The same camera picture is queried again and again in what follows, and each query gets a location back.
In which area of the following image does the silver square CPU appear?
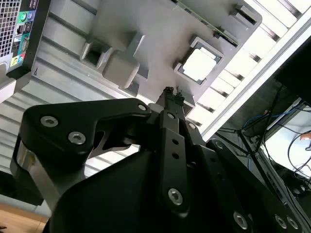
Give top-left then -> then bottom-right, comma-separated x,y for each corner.
178,42 -> 223,84

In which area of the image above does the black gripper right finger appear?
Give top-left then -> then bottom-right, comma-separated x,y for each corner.
174,91 -> 302,233

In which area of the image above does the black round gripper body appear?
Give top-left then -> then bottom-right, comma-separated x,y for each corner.
46,149 -> 235,233

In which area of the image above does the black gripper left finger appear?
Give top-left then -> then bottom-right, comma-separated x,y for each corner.
11,86 -> 192,218

